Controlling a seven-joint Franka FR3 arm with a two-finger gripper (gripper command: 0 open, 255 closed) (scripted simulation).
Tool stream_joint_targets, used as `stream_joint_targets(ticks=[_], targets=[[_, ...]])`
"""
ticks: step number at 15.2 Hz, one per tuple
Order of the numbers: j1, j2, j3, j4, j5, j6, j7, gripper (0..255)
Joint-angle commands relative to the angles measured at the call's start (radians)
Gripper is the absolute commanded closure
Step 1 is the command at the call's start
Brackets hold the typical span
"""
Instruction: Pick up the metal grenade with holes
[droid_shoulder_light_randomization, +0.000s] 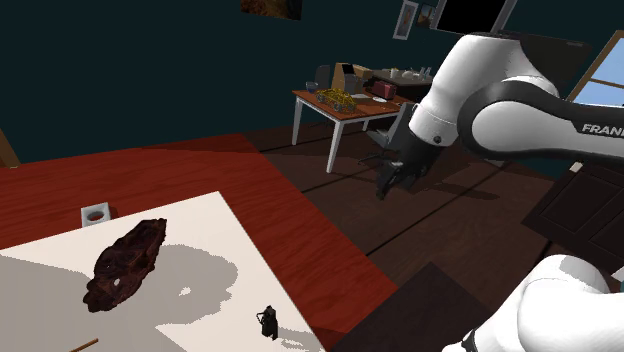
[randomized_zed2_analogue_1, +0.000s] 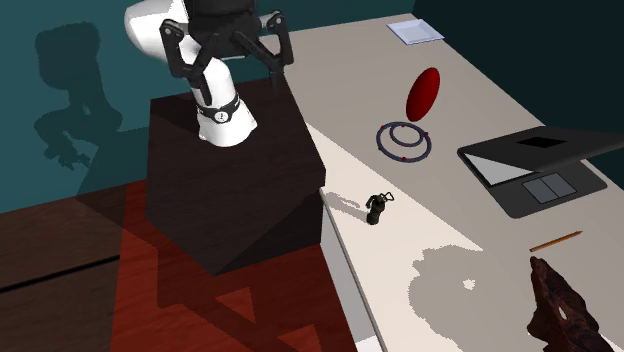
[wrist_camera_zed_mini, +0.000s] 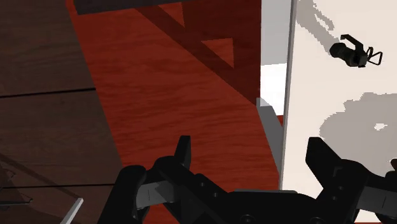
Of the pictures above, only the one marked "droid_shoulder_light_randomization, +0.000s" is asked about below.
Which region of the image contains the wooden framed window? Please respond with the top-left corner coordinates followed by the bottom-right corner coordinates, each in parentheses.
top-left (565, 30), bottom-right (624, 107)

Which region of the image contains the brown wall picture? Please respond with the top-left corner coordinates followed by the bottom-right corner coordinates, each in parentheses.
top-left (239, 0), bottom-right (304, 22)

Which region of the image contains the dark brown rock-shaped lump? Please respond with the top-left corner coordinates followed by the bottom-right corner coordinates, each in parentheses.
top-left (82, 217), bottom-right (168, 314)

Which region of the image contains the white square cup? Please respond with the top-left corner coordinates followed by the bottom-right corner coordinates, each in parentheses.
top-left (80, 201), bottom-right (111, 228)

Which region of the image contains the white framed wall picture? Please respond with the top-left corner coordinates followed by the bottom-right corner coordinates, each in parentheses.
top-left (392, 0), bottom-right (421, 42)

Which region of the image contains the black wall screen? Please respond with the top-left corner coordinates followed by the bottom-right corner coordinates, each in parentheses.
top-left (434, 0), bottom-right (519, 36)

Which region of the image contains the wooden desk with white legs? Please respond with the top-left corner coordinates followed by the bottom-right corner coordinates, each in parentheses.
top-left (290, 62), bottom-right (417, 175)

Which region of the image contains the brown wooden stick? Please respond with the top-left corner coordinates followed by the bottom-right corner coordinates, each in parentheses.
top-left (68, 337), bottom-right (100, 352)

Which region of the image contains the dark panelled cabinet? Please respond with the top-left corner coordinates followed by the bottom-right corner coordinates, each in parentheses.
top-left (520, 162), bottom-right (624, 275)

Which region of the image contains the small dark wall picture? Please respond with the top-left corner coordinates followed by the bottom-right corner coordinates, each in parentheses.
top-left (417, 3), bottom-right (437, 29)

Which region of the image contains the small black figure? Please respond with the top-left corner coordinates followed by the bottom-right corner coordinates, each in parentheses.
top-left (256, 304), bottom-right (280, 341)

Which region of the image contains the dark sideboard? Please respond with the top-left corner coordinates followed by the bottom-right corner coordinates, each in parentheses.
top-left (369, 67), bottom-right (435, 104)

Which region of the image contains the grey office chair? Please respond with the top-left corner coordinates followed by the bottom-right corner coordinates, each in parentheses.
top-left (359, 101), bottom-right (419, 167)

